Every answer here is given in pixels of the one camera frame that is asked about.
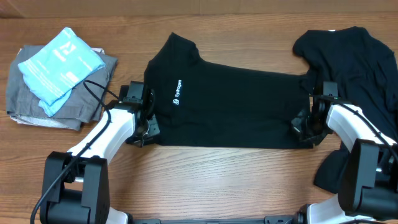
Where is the black polo shirt with logo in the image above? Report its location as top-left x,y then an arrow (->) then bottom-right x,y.
144,34 -> 312,149

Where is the plain black t-shirt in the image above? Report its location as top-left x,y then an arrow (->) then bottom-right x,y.
292,26 -> 398,194

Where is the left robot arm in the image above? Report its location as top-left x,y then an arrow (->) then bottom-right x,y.
32,101 -> 159,224

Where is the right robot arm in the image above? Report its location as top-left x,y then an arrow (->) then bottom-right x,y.
291,95 -> 397,223

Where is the folded grey garment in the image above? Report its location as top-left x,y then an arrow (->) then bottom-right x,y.
6,44 -> 119,131

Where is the folded light blue garment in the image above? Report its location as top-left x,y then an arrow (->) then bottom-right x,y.
18,27 -> 105,117

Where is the white folded cloth underneath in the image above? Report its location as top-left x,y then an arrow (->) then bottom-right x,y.
9,47 -> 106,129

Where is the brown cardboard barrier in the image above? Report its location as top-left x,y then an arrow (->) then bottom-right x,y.
1,0 -> 397,18

